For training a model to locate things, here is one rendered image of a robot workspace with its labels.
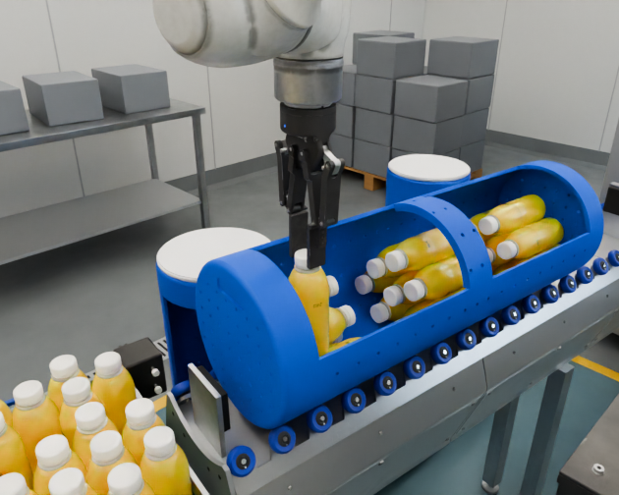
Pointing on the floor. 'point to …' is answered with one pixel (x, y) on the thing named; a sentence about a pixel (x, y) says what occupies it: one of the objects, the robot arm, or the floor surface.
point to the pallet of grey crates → (413, 101)
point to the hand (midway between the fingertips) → (307, 240)
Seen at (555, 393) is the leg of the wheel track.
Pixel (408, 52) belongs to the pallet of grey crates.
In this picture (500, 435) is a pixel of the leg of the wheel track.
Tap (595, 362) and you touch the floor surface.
